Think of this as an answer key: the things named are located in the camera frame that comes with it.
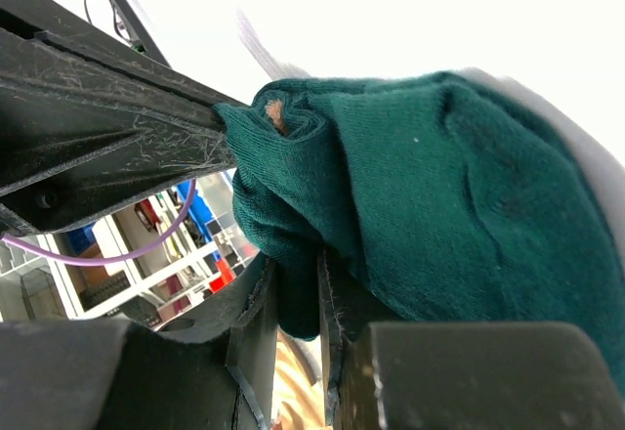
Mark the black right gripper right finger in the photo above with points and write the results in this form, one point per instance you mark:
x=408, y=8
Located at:
x=381, y=372

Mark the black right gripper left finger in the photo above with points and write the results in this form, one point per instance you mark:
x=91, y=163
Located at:
x=211, y=368

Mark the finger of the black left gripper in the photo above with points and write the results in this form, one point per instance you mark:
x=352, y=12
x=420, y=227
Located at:
x=57, y=26
x=84, y=134

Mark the dark green sock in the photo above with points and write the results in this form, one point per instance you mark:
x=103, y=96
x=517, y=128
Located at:
x=449, y=197

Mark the background storage shelf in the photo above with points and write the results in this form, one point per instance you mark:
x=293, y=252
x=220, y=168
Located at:
x=150, y=262

